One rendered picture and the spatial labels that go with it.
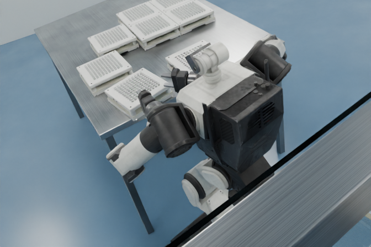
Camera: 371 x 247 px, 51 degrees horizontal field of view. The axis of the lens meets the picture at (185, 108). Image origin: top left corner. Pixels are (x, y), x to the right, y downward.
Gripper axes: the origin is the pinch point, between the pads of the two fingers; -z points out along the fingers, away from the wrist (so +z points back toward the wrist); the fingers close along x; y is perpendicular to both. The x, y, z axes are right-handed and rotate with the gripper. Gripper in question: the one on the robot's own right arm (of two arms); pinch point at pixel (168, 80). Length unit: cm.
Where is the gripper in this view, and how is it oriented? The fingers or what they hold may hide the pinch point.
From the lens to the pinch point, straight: 181.1
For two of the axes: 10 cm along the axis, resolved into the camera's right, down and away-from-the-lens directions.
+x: 2.0, 7.6, 6.2
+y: 3.1, -6.5, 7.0
